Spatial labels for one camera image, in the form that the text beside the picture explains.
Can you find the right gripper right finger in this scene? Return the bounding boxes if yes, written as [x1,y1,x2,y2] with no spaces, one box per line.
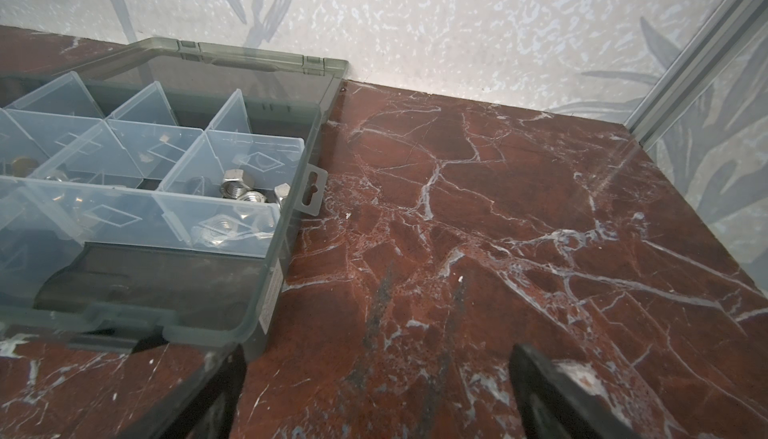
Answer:
[508,344,638,439]

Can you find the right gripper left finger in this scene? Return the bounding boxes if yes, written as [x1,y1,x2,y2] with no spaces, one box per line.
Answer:
[117,343,247,438]

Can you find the silver nuts in box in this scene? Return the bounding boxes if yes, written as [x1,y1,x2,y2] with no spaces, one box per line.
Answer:
[193,169,290,248]

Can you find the grey compartment organizer box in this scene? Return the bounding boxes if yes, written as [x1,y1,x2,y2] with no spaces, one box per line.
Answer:
[1,28,349,352]

